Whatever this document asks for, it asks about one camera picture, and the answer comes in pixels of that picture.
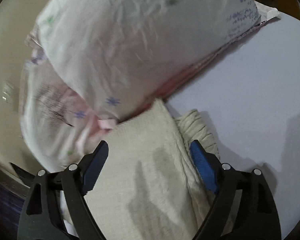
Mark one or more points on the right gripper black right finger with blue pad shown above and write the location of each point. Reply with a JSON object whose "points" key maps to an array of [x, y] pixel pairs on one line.
{"points": [[243, 207]]}

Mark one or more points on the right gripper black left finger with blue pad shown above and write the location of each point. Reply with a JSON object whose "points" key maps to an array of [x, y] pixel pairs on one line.
{"points": [[55, 207]]}

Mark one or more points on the beige cable-knit sweater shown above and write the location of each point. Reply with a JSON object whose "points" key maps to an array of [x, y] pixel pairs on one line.
{"points": [[149, 187]]}

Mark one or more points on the pink floral pillow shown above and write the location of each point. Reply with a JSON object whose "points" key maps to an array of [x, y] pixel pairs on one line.
{"points": [[57, 125]]}

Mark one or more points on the white floral pillow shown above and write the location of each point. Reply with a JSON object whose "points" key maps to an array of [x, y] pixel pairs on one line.
{"points": [[118, 55]]}

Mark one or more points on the white wall socket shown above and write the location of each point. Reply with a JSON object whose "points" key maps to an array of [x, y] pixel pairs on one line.
{"points": [[8, 92]]}

